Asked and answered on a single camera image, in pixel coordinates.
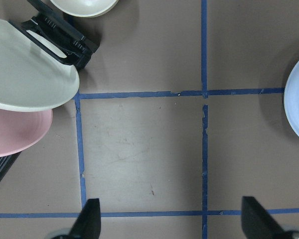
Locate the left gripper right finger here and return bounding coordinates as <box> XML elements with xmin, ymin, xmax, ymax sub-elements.
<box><xmin>241</xmin><ymin>196</ymin><xmax>299</xmax><ymax>239</ymax></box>

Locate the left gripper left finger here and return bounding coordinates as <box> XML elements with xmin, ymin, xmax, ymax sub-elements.
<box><xmin>68</xmin><ymin>199</ymin><xmax>101</xmax><ymax>239</ymax></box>

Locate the blue plate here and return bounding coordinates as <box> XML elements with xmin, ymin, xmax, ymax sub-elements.
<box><xmin>284</xmin><ymin>60</ymin><xmax>299</xmax><ymax>137</ymax></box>

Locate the pink plate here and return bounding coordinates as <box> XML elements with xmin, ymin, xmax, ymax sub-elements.
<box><xmin>0</xmin><ymin>109</ymin><xmax>53</xmax><ymax>157</ymax></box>

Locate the beige plate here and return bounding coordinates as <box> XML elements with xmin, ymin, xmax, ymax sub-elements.
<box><xmin>0</xmin><ymin>19</ymin><xmax>79</xmax><ymax>112</ymax></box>

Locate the black dish rack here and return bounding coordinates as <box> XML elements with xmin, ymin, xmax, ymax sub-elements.
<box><xmin>0</xmin><ymin>0</ymin><xmax>98</xmax><ymax>181</ymax></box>

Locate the beige bowl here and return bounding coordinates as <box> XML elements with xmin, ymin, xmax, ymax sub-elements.
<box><xmin>51</xmin><ymin>0</ymin><xmax>118</xmax><ymax>18</ymax></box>

